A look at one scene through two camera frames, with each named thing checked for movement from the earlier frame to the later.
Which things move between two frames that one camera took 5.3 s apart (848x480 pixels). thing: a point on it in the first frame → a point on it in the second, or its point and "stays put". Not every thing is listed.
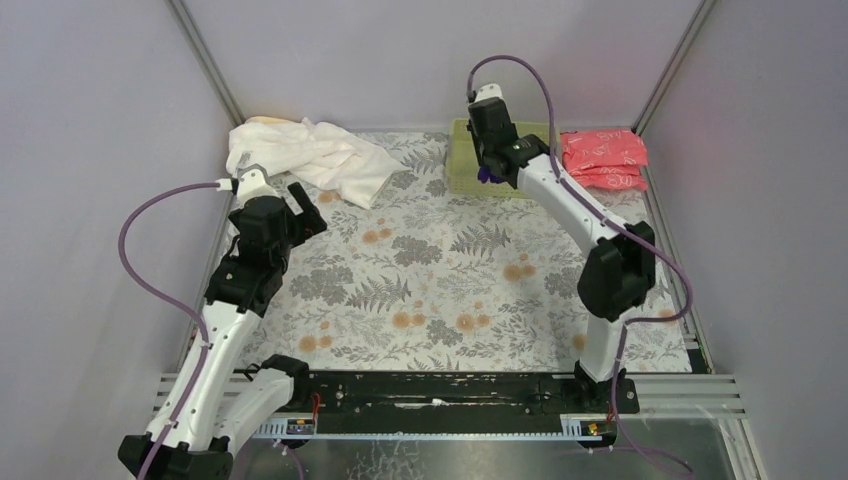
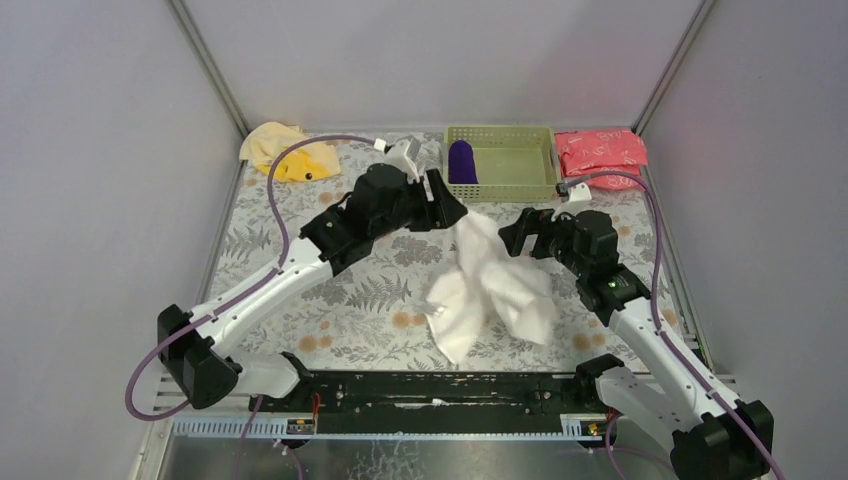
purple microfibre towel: [484, 175] → [461, 163]
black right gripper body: [488, 158] → [530, 230]
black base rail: [447, 401] stays put
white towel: [318, 153] → [489, 282]
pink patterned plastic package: [606, 159] stays put
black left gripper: [291, 216] → [429, 198]
